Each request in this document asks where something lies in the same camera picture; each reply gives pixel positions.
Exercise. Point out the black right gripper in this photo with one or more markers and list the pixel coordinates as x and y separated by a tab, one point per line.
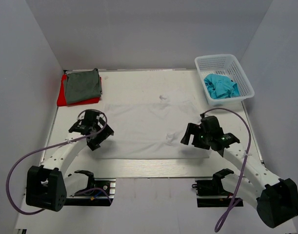
192	128

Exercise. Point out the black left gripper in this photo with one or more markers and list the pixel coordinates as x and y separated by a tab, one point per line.
94	144

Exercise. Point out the white t shirt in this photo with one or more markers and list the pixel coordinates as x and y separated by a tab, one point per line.
151	130

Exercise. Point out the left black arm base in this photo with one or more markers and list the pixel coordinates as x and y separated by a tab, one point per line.
84	189

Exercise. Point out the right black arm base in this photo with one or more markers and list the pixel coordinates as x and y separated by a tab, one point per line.
210	192

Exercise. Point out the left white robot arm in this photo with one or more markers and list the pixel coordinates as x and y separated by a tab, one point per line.
49	184

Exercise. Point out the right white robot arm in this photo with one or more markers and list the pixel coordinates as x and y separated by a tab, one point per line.
275	199

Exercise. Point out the folded red t shirt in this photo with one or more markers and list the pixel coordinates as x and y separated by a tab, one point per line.
61	101

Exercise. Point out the folded grey t shirt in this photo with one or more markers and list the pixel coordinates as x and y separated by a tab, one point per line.
82	86

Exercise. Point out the teal crumpled t shirt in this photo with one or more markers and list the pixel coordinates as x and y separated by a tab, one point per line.
221	87

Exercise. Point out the white plastic basket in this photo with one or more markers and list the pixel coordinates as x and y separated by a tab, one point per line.
224	65

